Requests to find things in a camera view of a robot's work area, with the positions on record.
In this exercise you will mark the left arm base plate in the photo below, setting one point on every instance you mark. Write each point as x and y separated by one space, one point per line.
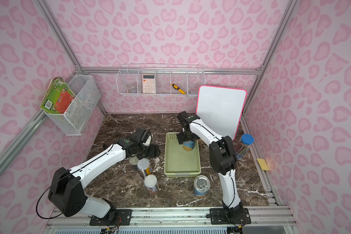
117 217

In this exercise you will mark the pink framed whiteboard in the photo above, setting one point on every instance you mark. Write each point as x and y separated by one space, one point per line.
220 108

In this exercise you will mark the red white-lid can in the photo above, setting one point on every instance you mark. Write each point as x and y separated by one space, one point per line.
151 183

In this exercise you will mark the pink calculator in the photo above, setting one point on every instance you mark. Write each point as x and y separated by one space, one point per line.
149 84

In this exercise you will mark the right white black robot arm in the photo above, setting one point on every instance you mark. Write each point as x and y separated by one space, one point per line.
222 158

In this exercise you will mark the blue lid pencil jar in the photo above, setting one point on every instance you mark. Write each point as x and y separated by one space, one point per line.
244 145

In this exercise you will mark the green red booklet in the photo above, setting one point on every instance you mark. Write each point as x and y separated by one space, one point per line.
58 97

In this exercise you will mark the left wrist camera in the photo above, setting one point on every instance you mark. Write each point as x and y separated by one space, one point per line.
147 139

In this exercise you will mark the yellow sticky note pad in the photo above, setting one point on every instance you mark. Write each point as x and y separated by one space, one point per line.
263 165

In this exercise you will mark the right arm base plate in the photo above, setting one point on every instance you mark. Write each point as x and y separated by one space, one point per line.
237 216

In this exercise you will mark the white mesh wall basket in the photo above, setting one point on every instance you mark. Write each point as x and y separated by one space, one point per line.
74 120

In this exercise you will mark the yellow white-lid can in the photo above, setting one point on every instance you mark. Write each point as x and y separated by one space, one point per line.
144 166

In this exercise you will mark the yellow black utility knife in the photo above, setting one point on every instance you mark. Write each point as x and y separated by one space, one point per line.
178 89

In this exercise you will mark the blue tin can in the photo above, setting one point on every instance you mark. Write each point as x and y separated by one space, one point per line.
202 186
188 145

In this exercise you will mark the white wire wall shelf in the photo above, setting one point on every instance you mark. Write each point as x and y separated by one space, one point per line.
189 80

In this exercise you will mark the clear tape roll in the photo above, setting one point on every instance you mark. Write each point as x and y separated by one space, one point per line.
132 90

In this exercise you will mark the dark tomato can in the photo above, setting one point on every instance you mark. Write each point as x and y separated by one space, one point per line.
134 162

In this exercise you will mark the green perforated plastic basket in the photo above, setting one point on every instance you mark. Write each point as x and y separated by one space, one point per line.
179 162

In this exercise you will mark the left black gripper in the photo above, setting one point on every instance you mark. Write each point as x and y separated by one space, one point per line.
151 149

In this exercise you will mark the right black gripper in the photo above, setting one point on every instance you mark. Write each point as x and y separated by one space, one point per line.
186 137

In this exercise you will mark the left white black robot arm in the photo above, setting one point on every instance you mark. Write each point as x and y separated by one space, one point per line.
67 189

